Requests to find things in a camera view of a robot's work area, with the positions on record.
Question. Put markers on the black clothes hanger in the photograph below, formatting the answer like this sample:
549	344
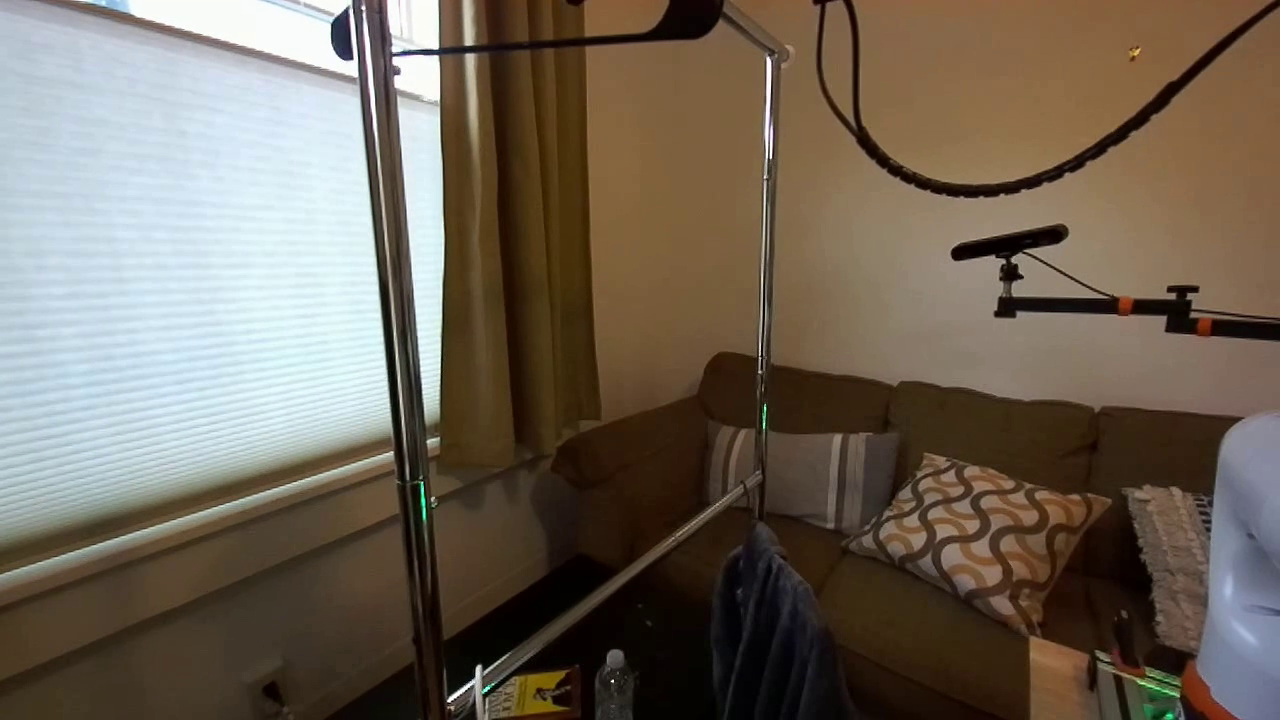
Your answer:
684	17

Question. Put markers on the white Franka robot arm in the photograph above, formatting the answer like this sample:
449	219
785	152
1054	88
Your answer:
1241	575

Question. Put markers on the olive brown curtain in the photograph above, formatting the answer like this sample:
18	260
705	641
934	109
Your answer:
513	264

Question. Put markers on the grey striped pillow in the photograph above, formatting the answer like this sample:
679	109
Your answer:
812	475

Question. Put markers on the chrome clothes rack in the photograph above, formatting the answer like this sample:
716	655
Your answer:
407	332

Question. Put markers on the dark blue grey garment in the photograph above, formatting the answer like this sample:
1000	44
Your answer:
774	624

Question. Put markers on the clear plastic water bottle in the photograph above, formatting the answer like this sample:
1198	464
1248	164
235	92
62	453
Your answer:
616	687

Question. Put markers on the yellow black printed box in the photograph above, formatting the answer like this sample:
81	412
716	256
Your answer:
542	694

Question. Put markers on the olive brown sofa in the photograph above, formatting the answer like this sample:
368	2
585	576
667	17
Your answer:
984	426

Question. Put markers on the brown wave patterned pillow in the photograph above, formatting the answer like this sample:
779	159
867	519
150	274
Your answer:
981	535

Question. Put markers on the white cellular window blind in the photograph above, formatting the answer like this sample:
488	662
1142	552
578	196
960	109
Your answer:
187	264

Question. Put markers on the white knitted pillow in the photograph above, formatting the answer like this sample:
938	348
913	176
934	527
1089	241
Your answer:
1169	561

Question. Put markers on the black stereo camera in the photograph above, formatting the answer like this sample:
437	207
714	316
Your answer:
1008	241

